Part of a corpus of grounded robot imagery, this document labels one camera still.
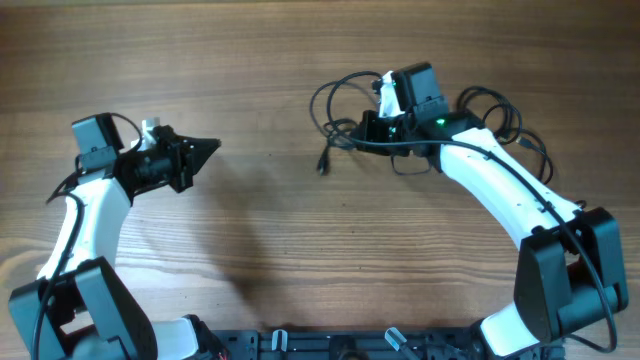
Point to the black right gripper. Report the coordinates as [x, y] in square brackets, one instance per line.
[371, 121]

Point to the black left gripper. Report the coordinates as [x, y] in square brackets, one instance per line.
[188, 159]

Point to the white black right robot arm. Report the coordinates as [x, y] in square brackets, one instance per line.
[570, 271]

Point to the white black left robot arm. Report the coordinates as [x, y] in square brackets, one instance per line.
[78, 307]

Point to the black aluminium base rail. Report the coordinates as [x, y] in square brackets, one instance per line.
[446, 343]

